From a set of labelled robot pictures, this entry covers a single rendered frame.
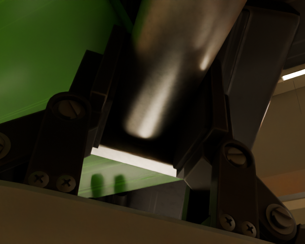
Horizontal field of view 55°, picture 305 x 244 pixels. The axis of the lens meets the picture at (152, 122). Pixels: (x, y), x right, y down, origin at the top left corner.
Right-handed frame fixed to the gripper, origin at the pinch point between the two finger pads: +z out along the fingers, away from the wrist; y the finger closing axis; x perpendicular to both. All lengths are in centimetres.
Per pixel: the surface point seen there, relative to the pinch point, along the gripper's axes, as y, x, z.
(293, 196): 182, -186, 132
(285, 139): 343, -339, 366
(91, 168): -1.4, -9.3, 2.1
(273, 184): 174, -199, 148
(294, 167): 325, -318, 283
